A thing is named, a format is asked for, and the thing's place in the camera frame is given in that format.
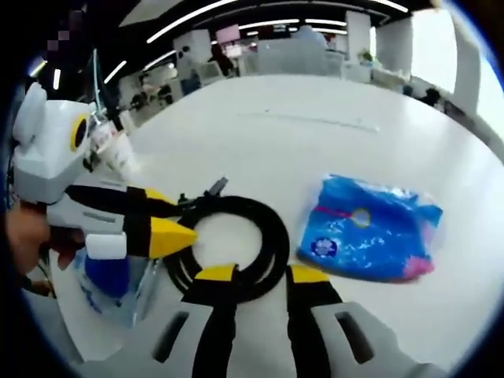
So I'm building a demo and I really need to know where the blue tissue packet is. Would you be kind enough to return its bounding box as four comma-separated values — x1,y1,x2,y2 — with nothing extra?
295,172,444,284

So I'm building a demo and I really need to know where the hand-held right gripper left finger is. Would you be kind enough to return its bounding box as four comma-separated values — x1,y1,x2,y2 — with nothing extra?
74,264,239,378

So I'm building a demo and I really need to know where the green print paper cup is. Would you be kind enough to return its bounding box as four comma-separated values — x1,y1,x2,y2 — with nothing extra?
100,129,139,182

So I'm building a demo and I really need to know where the person's left hand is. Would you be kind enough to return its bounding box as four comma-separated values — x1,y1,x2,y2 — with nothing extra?
6,204,86,276

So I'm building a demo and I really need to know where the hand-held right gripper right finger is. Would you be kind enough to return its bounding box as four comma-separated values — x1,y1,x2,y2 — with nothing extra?
286,264,448,378

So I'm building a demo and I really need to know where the white table cable cover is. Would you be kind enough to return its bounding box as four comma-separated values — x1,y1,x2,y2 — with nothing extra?
235,112,381,134

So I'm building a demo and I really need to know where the clear bag with blue pad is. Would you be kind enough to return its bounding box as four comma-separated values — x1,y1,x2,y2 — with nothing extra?
72,251,161,328

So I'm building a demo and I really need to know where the frosted partition panel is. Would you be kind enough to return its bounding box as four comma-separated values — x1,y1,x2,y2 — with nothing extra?
243,41,343,78

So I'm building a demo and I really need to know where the pink monitor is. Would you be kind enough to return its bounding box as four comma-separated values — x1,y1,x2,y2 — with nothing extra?
216,25,240,45

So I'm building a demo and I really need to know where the black cable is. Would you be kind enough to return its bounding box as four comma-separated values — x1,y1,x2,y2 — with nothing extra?
163,176,291,304

